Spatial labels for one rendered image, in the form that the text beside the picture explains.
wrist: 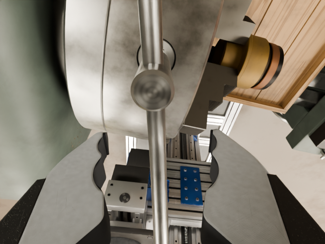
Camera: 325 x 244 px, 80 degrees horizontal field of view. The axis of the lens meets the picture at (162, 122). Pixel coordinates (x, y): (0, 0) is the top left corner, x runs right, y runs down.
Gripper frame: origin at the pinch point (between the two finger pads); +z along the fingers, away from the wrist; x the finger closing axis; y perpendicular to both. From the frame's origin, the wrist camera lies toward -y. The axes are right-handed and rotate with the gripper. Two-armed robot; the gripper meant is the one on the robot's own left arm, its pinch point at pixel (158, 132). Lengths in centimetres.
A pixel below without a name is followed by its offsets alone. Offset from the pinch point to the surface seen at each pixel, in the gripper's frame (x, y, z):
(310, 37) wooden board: 36, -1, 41
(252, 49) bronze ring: 13.3, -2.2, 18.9
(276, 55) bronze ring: 17.3, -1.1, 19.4
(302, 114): 47, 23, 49
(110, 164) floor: -67, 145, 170
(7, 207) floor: -267, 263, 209
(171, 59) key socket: 1.2, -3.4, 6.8
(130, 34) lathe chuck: -2.2, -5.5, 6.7
